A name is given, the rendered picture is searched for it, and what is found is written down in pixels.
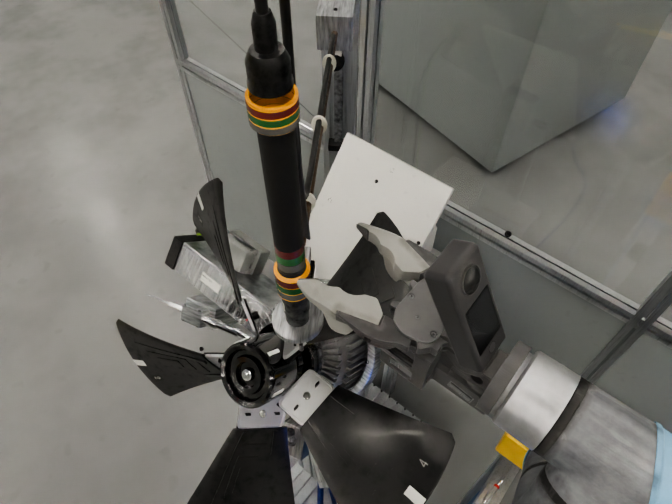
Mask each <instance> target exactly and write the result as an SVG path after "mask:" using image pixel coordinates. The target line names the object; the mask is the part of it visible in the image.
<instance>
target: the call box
mask: <svg viewBox="0 0 672 504"><path fill-rule="evenodd" d="M495 449H496V451H498V452H499V453H500V454H502V455H503V456H504V457H506V458H507V459H508V460H510V461H511V462H512V463H514V464H515V465H516V466H518V467H519V468H521V469H522V466H523V460H524V457H525V455H526V453H527V451H528V450H529V448H527V447H526V446H525V445H523V444H522V443H520V442H519V441H518V440H516V439H515V438H514V437H512V436H511V435H509V434H508V433H507V432H505V433H504V435H503V436H502V438H501V439H500V441H499V443H498V444H497V446H496V448H495Z"/></svg>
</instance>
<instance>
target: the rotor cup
mask: <svg viewBox="0 0 672 504"><path fill-rule="evenodd" d="M275 349H278V350H279V351H280V352H278V353H276V354H274V355H271V356H269V355H268V354H267V353H268V352H270V351H273V350H275ZM283 350H284V340H282V339H281V338H279V337H278V336H277V334H276V333H275V331H274V328H273V324H272V327H271V326H270V324H268V325H266V326H265V327H264V328H262V329H261V330H260V332H259V335H256V336H253V337H250V338H247V339H244V340H241V341H238V342H236V343H234V344H232V345H231V346H230V347H229V348H228V349H227V350H226V351H225V353H224V354H223V357H222V360H221V365H220V375H221V380H222V383H223V386H224V388H225V390H226V392H227V394H228V395H229V396H230V398H231V399H232V400H233V401H234V402H235V403H237V404H238V405H240V406H242V407H244V408H249V409H254V408H259V407H262V406H264V405H266V404H268V403H269V402H271V401H273V400H275V399H277V398H278V397H280V396H282V395H285V393H286V392H287V391H288V390H289V389H290V388H291V387H292V386H293V385H294V384H295V383H296V382H297V381H298V380H299V378H300V377H301V376H302V375H303V374H304V373H305V372H306V371H307V370H309V369H312V370H314V371H315V372H316V373H317V372H318V354H317V350H316V347H315V344H314V343H313V344H309V345H308V346H307V347H306V348H305V349H304V350H303V351H302V352H301V353H300V354H299V355H298V356H297V357H296V358H295V359H294V360H293V361H292V362H291V363H290V364H287V360H288V358H287V359H284V358H283ZM244 369H248V370H249V371H250V372H251V376H252V377H251V379H250V380H249V381H245V380H244V379H243V377H242V371H243V370H244ZM282 389H284V390H283V392H281V393H280V394H278V395H276V396H274V397H273V395H274V393H276V392H278V391H280V390H282Z"/></svg>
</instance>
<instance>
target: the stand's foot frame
mask: <svg viewBox="0 0 672 504"><path fill-rule="evenodd" d="M367 399H369V400H371V401H373V402H376V403H378V404H380V405H383V406H385V407H387V408H390V409H392V410H394V411H397V412H399V413H402V414H404V415H407V416H409V417H411V418H414V419H416V420H419V421H421V422H423V421H422V420H420V419H419V418H418V417H416V416H415V415H414V414H412V413H411V412H410V411H409V410H407V409H406V408H405V407H403V406H402V405H401V404H399V403H398V402H397V401H395V400H394V399H393V398H392V397H390V396H389V395H388V394H386V393H385V392H384V391H382V390H381V389H380V388H378V387H377V386H376V385H375V384H373V383H372V382H371V384H370V385H369V387H368V395H367ZM289 458H290V468H291V476H292V485H293V493H294V500H295V504H317V486H318V481H316V480H315V479H314V478H313V477H311V475H310V474H309V473H307V472H306V471H304V467H303V468H302V467H301V466H300V465H299V463H298V459H296V458H294V457H292V456H290V455H289ZM328 489H329V488H324V495H323V504H332V501H331V497H330V493H329V490H328Z"/></svg>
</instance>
